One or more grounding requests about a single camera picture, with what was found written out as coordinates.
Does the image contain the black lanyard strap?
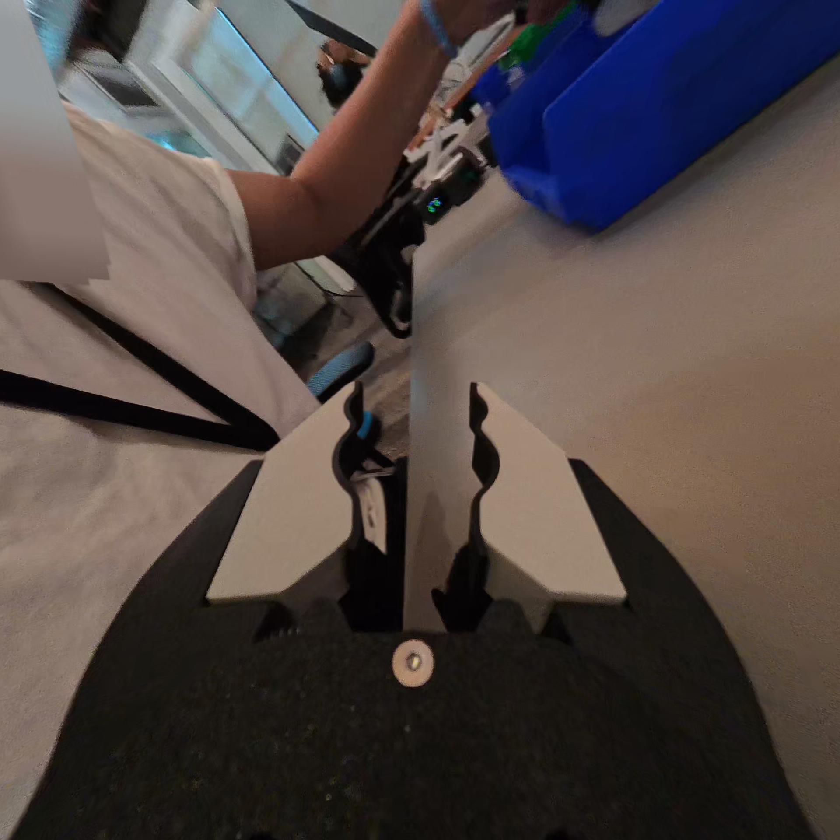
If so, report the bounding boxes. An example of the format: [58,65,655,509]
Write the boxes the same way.
[0,282,282,454]

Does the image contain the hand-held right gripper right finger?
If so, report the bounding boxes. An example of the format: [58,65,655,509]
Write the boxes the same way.
[430,381,627,634]

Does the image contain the person's left hand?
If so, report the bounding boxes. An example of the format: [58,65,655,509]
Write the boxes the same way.
[443,0,546,40]

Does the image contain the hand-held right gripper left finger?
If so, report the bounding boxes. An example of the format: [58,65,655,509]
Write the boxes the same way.
[206,381,408,634]

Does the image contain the white folding frame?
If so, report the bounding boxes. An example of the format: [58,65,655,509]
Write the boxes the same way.
[403,118,493,191]

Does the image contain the green bin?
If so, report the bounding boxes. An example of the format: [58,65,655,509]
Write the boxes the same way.
[499,3,581,70]

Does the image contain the blue plastic storage bin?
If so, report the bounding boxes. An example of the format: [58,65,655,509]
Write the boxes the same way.
[469,39,552,112]
[489,0,840,234]

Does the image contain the person's left forearm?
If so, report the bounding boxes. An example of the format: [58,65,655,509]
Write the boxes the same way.
[233,0,460,271]

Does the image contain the blue office chair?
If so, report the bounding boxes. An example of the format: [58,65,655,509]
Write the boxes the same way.
[307,341,382,442]

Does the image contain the black device with green light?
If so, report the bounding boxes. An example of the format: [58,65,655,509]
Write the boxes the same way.
[413,147,490,227]

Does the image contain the blue wristband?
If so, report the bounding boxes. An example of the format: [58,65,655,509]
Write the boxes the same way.
[417,0,460,60]

